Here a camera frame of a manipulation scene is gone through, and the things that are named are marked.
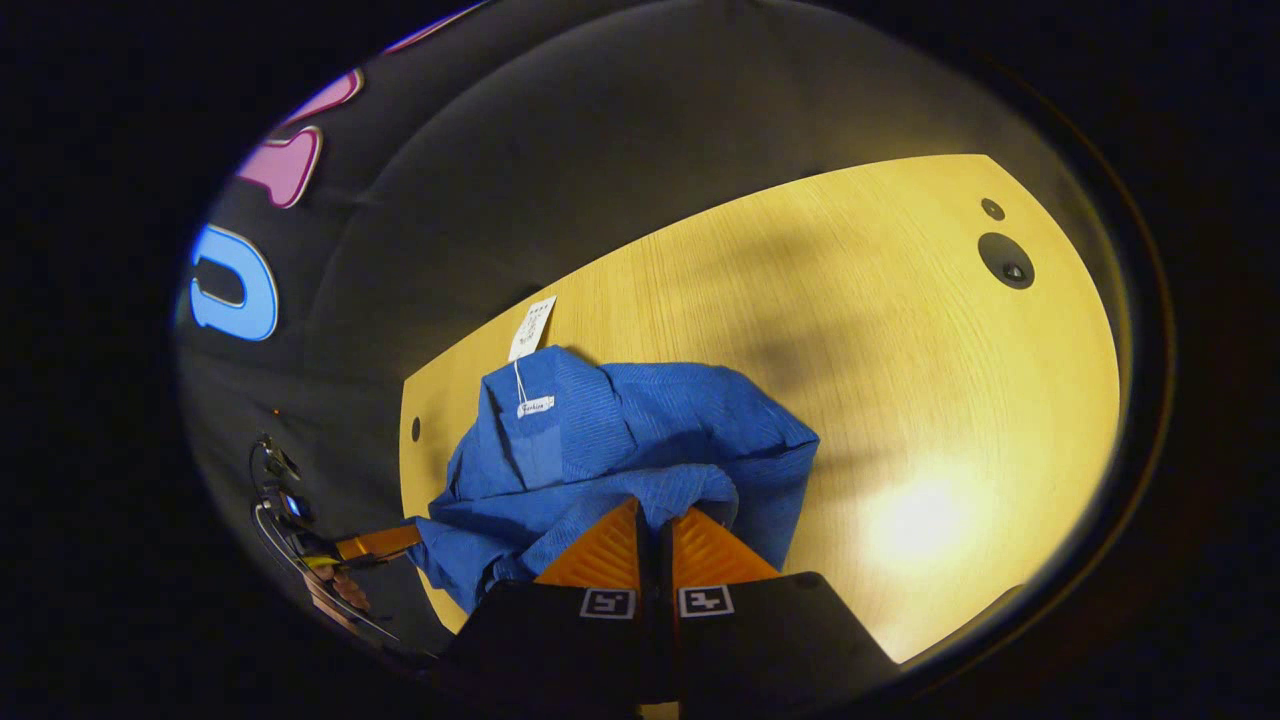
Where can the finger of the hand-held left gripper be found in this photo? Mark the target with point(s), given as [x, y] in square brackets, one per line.
[380, 543]

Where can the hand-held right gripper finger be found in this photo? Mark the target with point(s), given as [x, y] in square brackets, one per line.
[648, 570]
[666, 570]

